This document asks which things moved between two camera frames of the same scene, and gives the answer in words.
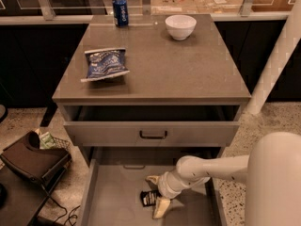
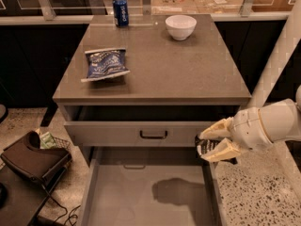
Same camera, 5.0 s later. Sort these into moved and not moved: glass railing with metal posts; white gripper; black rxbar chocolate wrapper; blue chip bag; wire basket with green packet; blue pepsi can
Moved: black rxbar chocolate wrapper; white gripper
Not moved: blue pepsi can; wire basket with green packet; blue chip bag; glass railing with metal posts
